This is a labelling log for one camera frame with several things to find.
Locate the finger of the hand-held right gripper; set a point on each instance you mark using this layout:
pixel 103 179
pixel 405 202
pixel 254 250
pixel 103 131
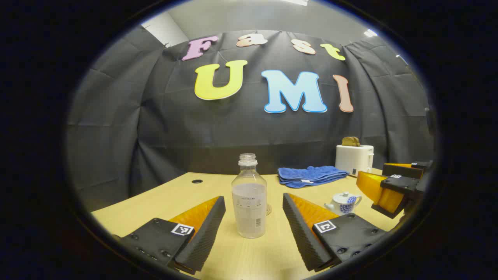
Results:
pixel 397 170
pixel 373 186

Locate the black backdrop cloth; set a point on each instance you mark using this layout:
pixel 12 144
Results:
pixel 175 136

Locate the white toaster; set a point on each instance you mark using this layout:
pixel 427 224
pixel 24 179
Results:
pixel 353 159

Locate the folded blue towel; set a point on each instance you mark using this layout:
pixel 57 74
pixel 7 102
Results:
pixel 311 175

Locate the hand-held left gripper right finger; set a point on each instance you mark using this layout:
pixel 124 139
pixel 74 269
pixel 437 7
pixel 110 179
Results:
pixel 299 233

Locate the brown toast slice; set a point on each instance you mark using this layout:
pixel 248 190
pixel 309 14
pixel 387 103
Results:
pixel 351 141

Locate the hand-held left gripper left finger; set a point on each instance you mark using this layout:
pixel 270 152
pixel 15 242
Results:
pixel 206 237

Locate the small ceiling light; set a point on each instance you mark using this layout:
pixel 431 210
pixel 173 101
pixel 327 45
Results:
pixel 370 33

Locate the round wooden coaster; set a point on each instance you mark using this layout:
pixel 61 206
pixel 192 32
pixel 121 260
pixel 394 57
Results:
pixel 269 210

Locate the clear plastic water bottle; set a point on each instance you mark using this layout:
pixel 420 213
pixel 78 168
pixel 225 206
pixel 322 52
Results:
pixel 249 210

